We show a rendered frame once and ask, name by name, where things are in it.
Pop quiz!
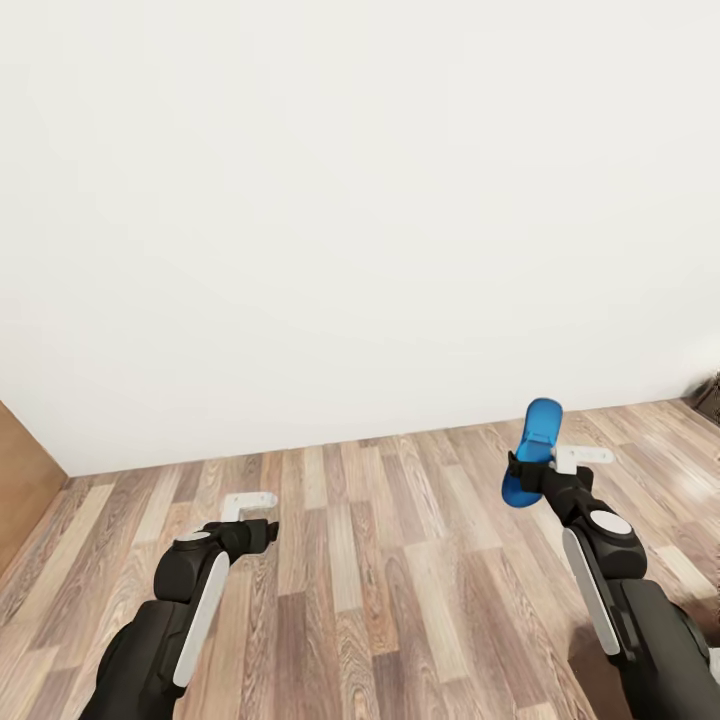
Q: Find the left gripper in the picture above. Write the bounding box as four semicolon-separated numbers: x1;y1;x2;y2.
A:
203;519;279;560

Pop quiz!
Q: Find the sandal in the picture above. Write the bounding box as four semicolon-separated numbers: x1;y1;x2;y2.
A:
501;398;565;507

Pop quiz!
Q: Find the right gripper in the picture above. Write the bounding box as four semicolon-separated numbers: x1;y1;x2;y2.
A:
507;450;597;507

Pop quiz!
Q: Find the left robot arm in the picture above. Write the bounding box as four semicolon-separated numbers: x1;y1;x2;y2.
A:
79;492;279;720

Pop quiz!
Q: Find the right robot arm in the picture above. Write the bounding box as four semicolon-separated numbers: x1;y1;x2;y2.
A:
507;445;720;720

